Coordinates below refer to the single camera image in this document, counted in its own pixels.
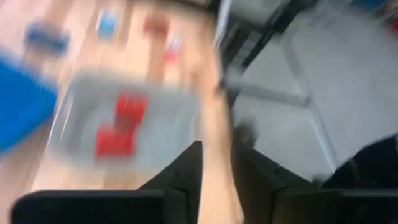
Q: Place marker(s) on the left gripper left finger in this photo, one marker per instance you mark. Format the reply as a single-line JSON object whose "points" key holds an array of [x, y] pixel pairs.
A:
{"points": [[183, 180]]}

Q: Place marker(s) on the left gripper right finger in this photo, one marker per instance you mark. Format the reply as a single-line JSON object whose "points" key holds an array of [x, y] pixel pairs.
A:
{"points": [[255, 180]]}

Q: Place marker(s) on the red digital display module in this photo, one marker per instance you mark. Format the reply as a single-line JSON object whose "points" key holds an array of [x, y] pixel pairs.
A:
{"points": [[155, 26]]}

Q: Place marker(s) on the white plastic bin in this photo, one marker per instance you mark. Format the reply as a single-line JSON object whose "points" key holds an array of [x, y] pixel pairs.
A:
{"points": [[161, 124]]}

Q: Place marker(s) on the blue plastic basket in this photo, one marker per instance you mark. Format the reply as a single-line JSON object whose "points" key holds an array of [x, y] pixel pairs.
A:
{"points": [[21, 102]]}

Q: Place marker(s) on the blue digital display module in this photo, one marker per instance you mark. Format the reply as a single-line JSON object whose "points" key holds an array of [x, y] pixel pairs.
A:
{"points": [[46, 40]]}

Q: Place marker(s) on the black aluminium table frame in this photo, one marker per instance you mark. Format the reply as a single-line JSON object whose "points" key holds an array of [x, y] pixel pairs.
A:
{"points": [[248, 59]]}

